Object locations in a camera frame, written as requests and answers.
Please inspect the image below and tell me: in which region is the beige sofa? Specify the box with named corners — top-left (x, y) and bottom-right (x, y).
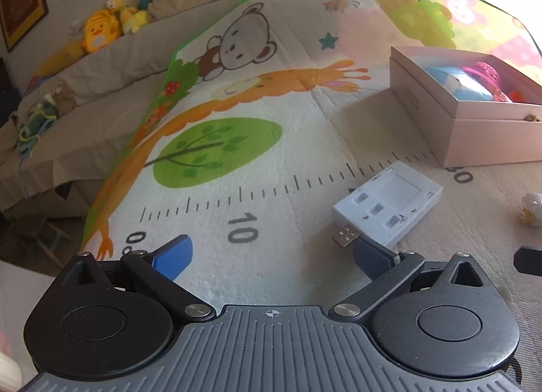
top-left (0, 0), bottom-right (255, 220)

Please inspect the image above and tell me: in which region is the small white toy figure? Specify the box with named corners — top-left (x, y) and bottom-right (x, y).
top-left (518, 191), bottom-right (542, 227)

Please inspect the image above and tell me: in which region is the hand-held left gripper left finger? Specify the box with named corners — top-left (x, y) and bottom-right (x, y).
top-left (63, 235), bottom-right (215, 325)

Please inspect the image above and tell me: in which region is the pink cardboard box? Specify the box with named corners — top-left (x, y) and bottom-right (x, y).
top-left (389, 45), bottom-right (542, 168)

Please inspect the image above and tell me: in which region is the wooden stool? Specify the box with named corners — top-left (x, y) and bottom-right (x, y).
top-left (33, 214), bottom-right (74, 266)

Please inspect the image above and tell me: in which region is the green yarn toy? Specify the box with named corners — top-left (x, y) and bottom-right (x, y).
top-left (12, 86), bottom-right (77, 160)

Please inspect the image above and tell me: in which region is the pink toy basket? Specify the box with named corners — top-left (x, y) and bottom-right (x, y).
top-left (463, 61), bottom-right (513, 103)

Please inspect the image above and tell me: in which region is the pale blue usb adapter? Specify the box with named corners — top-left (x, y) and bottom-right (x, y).
top-left (331, 159), bottom-right (443, 251)

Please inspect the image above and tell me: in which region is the yellow duck plush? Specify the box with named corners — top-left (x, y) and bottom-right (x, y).
top-left (81, 10), bottom-right (122, 54)

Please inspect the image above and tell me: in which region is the long yellow plush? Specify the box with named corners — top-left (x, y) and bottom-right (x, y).
top-left (40, 40), bottom-right (88, 75)

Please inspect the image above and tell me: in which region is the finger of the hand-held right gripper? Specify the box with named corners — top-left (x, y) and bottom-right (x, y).
top-left (513, 246), bottom-right (542, 278)

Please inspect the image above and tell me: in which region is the yellow plush with white head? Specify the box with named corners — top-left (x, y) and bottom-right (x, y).
top-left (105, 0), bottom-right (151, 35)

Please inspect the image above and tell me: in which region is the cartoon printed play mat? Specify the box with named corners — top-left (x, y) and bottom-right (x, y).
top-left (80, 0), bottom-right (542, 392)

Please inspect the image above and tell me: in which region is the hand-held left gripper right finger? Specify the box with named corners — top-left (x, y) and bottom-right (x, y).
top-left (333, 238), bottom-right (488, 325)

